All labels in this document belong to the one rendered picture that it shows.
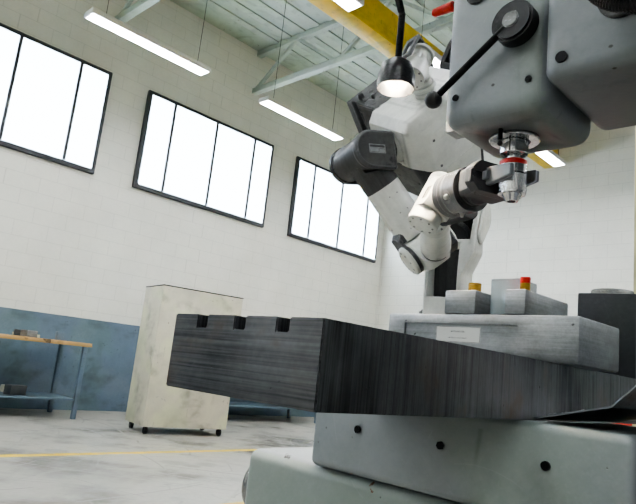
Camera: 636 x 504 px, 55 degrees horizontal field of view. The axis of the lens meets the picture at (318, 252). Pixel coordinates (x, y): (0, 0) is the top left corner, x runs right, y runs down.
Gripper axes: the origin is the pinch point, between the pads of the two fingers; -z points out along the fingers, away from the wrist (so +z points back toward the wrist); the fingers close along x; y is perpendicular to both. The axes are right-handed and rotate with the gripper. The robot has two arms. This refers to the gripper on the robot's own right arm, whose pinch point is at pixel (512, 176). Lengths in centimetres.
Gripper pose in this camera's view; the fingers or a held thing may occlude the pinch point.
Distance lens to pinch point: 111.0
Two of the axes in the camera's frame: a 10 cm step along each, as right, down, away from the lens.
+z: -4.1, 1.1, 9.0
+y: -1.1, 9.8, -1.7
